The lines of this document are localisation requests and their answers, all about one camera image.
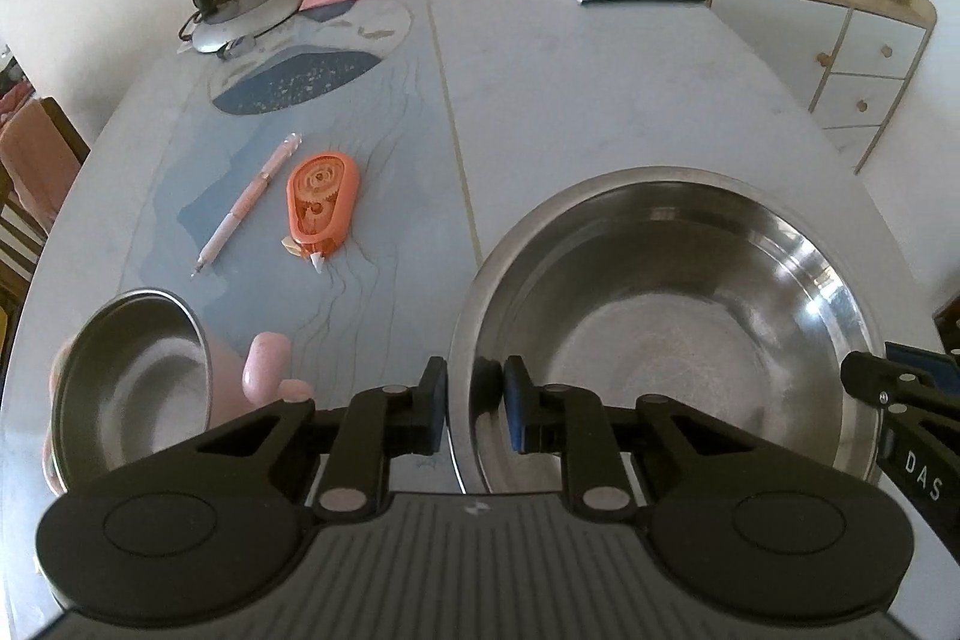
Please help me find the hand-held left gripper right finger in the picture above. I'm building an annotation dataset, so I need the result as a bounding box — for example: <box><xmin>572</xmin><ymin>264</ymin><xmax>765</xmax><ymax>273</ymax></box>
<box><xmin>502</xmin><ymin>355</ymin><xmax>850</xmax><ymax>524</ymax></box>

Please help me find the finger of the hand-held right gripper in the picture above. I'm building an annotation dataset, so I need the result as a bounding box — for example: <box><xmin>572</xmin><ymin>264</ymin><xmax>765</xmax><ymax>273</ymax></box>
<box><xmin>884</xmin><ymin>342</ymin><xmax>960</xmax><ymax>413</ymax></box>
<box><xmin>840</xmin><ymin>350</ymin><xmax>929</xmax><ymax>408</ymax></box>

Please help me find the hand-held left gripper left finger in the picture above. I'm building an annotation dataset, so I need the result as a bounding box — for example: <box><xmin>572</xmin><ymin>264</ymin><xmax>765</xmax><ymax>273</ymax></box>
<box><xmin>111</xmin><ymin>355</ymin><xmax>451</xmax><ymax>524</ymax></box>

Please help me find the large stainless steel bowl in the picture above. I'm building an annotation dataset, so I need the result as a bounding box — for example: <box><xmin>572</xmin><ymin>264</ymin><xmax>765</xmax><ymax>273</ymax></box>
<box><xmin>449</xmin><ymin>164</ymin><xmax>898</xmax><ymax>497</ymax></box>

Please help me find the pink pot with steel liner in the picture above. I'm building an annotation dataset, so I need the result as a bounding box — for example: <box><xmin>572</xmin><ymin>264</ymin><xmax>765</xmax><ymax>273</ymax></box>
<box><xmin>46</xmin><ymin>287</ymin><xmax>315</xmax><ymax>500</ymax></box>

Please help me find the orange correction tape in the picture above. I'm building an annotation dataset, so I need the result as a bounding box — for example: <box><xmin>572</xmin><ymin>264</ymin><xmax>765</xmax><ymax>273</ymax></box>
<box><xmin>280</xmin><ymin>150</ymin><xmax>362</xmax><ymax>271</ymax></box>

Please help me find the pink pen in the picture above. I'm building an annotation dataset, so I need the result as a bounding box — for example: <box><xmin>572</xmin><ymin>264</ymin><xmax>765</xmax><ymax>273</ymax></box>
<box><xmin>190</xmin><ymin>133</ymin><xmax>302</xmax><ymax>278</ymax></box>

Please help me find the white wooden drawer cabinet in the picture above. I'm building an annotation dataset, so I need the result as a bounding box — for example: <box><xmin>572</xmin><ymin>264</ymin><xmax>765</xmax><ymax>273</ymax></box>
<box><xmin>708</xmin><ymin>0</ymin><xmax>939</xmax><ymax>177</ymax></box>

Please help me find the wooden chair with pink cover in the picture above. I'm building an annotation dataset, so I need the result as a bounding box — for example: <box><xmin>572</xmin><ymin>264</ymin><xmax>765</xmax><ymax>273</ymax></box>
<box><xmin>0</xmin><ymin>95</ymin><xmax>92</xmax><ymax>283</ymax></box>

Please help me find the pink chair cover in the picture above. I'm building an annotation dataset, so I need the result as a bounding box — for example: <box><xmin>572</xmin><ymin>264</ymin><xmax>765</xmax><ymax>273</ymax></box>
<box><xmin>0</xmin><ymin>99</ymin><xmax>83</xmax><ymax>230</ymax></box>

